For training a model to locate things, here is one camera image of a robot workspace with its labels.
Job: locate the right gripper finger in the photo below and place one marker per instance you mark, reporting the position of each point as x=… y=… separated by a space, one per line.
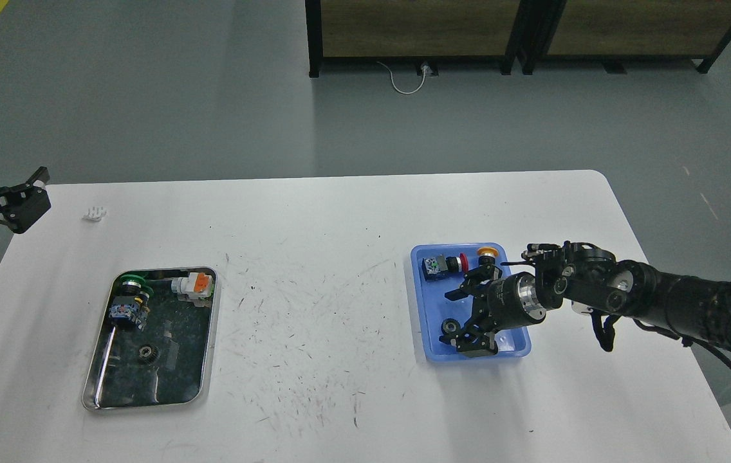
x=476 y=336
x=475 y=281

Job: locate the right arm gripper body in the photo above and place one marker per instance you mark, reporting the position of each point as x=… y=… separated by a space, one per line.
x=507 y=303

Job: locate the green push button switch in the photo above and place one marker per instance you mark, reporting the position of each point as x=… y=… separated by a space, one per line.
x=129 y=305

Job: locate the silver metal tray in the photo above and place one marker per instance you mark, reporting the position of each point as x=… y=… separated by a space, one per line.
x=184 y=335

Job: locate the red push button switch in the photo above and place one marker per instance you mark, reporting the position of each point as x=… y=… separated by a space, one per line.
x=441 y=266

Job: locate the yellow push button switch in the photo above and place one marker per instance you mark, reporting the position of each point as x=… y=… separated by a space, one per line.
x=487 y=256

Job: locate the black gear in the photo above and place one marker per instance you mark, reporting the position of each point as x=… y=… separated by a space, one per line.
x=147 y=354
x=449 y=327

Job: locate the white orange connector block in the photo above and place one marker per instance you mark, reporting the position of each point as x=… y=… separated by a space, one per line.
x=196 y=288

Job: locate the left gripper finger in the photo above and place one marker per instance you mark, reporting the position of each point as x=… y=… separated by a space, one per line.
x=23 y=205

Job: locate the wooden cabinet right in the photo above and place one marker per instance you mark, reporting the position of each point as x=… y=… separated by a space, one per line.
x=614 y=32

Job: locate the blue plastic tray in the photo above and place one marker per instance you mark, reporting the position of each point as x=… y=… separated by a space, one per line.
x=433 y=308

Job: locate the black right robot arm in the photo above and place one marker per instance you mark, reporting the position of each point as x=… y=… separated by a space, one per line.
x=680 y=307

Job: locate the wooden cabinet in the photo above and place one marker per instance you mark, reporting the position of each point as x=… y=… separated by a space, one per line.
x=414 y=31
x=614 y=32

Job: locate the small white plastic part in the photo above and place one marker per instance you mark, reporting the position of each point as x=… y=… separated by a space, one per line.
x=95 y=214

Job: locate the wooden cabinet left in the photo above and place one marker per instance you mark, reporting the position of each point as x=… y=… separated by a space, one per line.
x=414 y=31

